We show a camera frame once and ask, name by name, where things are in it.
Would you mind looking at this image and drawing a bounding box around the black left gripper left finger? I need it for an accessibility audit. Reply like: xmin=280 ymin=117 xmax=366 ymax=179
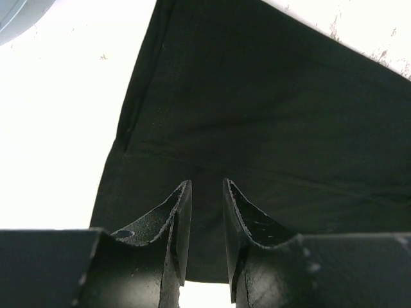
xmin=1 ymin=181 xmax=192 ymax=307

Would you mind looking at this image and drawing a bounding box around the black t shirt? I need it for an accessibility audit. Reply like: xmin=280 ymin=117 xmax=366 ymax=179
xmin=91 ymin=1 xmax=410 ymax=283

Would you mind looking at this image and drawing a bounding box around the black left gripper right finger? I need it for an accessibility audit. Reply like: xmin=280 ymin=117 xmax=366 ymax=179
xmin=223 ymin=179 xmax=410 ymax=307

